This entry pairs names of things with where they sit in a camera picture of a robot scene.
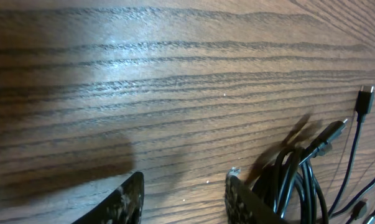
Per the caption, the black USB-A cable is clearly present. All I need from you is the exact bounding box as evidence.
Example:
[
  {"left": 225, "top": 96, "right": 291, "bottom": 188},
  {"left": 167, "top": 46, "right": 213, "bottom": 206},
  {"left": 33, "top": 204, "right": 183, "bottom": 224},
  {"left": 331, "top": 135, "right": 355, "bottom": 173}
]
[{"left": 252, "top": 118, "right": 350, "bottom": 224}]

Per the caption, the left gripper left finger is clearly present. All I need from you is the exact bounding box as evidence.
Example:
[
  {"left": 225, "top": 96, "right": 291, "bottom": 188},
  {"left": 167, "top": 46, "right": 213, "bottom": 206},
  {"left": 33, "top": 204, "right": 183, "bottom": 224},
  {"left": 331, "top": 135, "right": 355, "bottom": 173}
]
[{"left": 73, "top": 172, "right": 144, "bottom": 224}]

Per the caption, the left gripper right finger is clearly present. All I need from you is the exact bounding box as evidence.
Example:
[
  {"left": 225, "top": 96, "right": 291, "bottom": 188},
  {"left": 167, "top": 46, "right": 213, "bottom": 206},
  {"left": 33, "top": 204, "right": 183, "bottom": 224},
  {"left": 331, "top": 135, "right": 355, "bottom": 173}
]
[{"left": 225, "top": 167, "right": 287, "bottom": 224}]

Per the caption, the black USB-C cable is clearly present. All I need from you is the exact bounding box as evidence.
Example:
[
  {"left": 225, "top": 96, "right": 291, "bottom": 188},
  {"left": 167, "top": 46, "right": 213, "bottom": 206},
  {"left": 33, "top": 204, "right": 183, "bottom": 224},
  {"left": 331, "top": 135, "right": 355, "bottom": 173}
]
[{"left": 326, "top": 85, "right": 375, "bottom": 224}]

